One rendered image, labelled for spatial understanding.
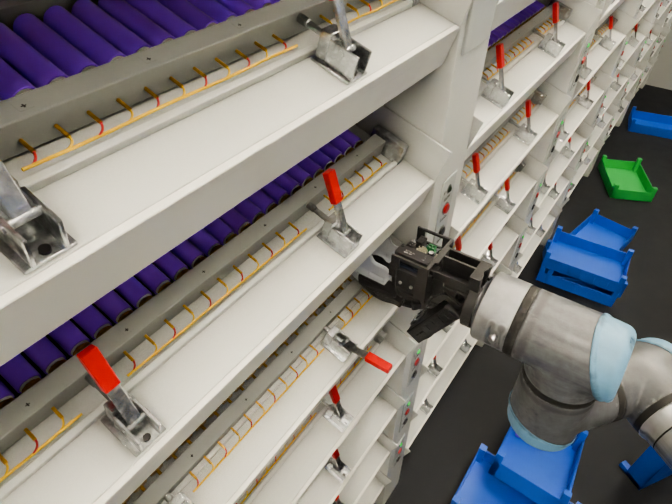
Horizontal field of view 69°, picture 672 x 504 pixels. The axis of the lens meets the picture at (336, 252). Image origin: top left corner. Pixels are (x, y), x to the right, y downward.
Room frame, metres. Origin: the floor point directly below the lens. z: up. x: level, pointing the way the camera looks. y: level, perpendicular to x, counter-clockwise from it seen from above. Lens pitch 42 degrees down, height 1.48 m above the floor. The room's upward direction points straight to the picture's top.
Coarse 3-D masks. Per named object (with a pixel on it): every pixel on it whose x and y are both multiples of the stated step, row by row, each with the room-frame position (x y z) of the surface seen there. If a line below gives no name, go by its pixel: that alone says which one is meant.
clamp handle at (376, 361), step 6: (342, 342) 0.39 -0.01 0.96; (348, 342) 0.39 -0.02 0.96; (348, 348) 0.38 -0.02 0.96; (354, 348) 0.38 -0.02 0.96; (360, 348) 0.38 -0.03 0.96; (360, 354) 0.37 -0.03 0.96; (366, 354) 0.37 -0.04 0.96; (372, 354) 0.37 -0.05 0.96; (366, 360) 0.37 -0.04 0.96; (372, 360) 0.36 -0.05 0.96; (378, 360) 0.36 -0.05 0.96; (384, 360) 0.36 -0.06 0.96; (378, 366) 0.36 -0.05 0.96; (384, 366) 0.35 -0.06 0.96; (390, 366) 0.35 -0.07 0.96
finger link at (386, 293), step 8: (360, 280) 0.47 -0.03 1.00; (368, 280) 0.46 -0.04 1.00; (368, 288) 0.46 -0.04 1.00; (376, 288) 0.45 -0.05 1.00; (384, 288) 0.45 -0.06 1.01; (392, 288) 0.45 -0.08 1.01; (376, 296) 0.44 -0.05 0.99; (384, 296) 0.44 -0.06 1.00; (392, 296) 0.44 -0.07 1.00; (400, 304) 0.43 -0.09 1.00
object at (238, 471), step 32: (352, 320) 0.44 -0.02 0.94; (384, 320) 0.45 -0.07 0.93; (352, 352) 0.40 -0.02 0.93; (288, 384) 0.34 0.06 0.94; (320, 384) 0.35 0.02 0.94; (256, 416) 0.30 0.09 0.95; (288, 416) 0.30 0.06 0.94; (256, 448) 0.26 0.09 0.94; (192, 480) 0.22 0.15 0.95; (224, 480) 0.22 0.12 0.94
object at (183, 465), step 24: (360, 288) 0.48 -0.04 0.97; (336, 312) 0.43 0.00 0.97; (312, 336) 0.39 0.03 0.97; (288, 360) 0.36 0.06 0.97; (312, 360) 0.37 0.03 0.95; (264, 384) 0.32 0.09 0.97; (240, 408) 0.29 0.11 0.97; (216, 432) 0.26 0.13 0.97; (192, 456) 0.23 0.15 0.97; (168, 480) 0.21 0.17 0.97
